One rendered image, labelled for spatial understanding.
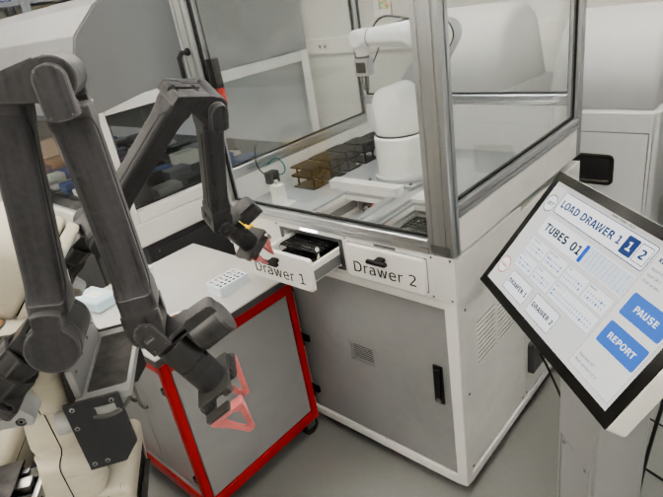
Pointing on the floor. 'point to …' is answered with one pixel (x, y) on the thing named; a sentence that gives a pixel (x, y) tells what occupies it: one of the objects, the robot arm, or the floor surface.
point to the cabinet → (418, 369)
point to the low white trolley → (234, 461)
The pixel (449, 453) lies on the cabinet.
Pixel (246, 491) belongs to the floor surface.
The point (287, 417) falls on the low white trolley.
